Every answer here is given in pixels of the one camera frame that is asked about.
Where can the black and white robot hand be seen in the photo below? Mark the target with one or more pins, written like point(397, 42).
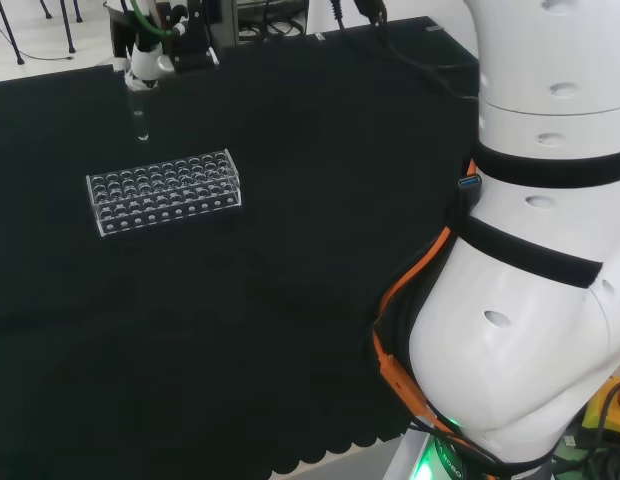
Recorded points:
point(192, 47)

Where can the clear glass test tube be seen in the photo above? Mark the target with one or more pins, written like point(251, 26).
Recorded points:
point(139, 117)

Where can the clear plastic test tube rack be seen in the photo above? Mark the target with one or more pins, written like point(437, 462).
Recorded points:
point(162, 192)

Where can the dark tripod legs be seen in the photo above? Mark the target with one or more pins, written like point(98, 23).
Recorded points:
point(20, 60)

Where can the black bench cloth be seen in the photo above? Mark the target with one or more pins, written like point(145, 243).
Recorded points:
point(240, 325)

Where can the black plug with blue insert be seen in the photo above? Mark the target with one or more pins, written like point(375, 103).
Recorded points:
point(469, 182)

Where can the yellow stop button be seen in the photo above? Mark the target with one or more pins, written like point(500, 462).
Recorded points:
point(610, 400)

